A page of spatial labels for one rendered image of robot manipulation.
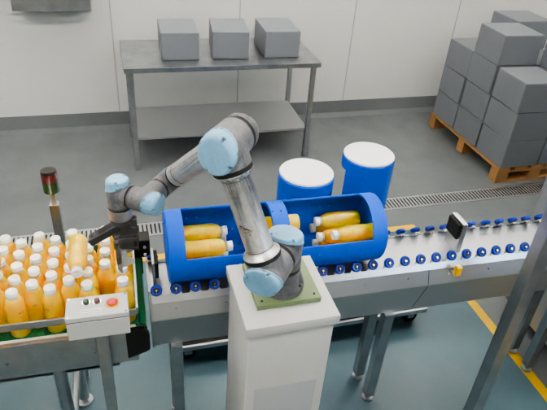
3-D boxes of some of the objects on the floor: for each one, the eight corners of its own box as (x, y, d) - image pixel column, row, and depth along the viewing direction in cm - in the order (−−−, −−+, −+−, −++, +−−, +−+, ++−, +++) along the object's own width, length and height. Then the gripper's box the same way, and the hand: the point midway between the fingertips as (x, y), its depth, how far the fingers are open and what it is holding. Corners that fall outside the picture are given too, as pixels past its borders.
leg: (518, 353, 327) (555, 272, 292) (509, 354, 325) (545, 273, 291) (512, 346, 331) (548, 265, 297) (504, 346, 330) (539, 266, 295)
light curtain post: (474, 429, 282) (608, 125, 188) (464, 431, 280) (593, 126, 186) (468, 418, 287) (595, 118, 193) (457, 420, 285) (581, 119, 191)
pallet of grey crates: (567, 176, 514) (621, 50, 448) (494, 183, 494) (538, 52, 428) (492, 120, 609) (527, 10, 543) (428, 124, 589) (456, 10, 523)
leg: (374, 400, 292) (396, 315, 257) (364, 403, 291) (385, 317, 256) (369, 391, 297) (391, 307, 262) (360, 394, 295) (380, 308, 260)
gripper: (137, 226, 180) (141, 276, 191) (135, 206, 189) (139, 255, 201) (109, 228, 178) (115, 279, 189) (109, 208, 187) (115, 257, 199)
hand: (119, 264), depth 194 cm, fingers open, 5 cm apart
